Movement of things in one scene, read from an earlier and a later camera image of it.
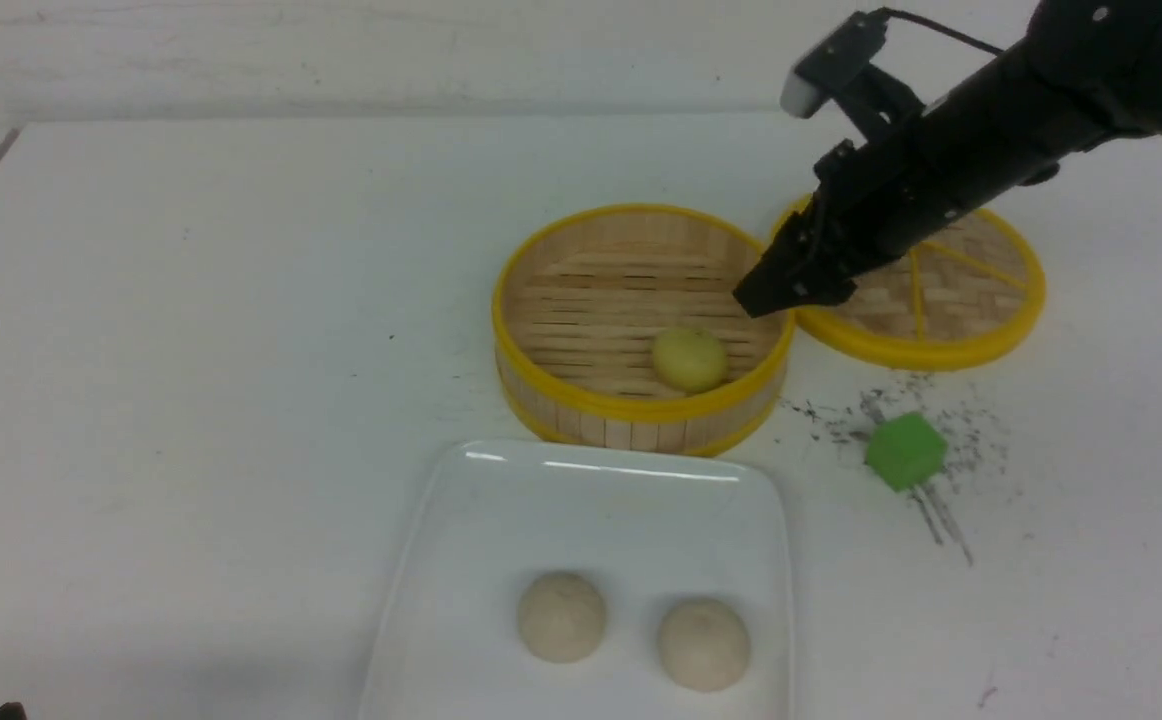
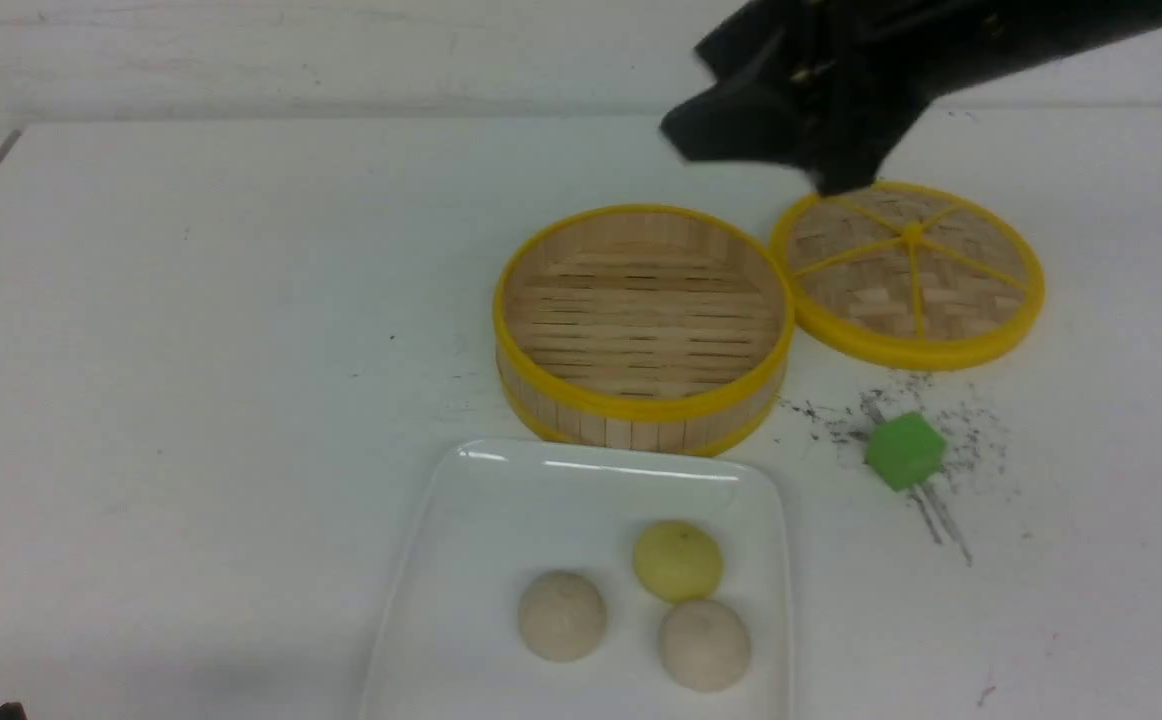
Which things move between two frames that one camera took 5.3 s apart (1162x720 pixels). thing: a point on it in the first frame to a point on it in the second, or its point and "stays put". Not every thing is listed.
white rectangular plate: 650,525 stays put
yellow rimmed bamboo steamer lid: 961,296 stays put
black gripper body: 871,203 to 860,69
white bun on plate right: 703,644 stays put
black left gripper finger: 800,269 to 765,120
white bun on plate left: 561,617 stays put
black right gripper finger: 828,282 to 848,142
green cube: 906,450 stays put
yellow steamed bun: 690,360 to 678,561
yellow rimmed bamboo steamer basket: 617,327 stays put
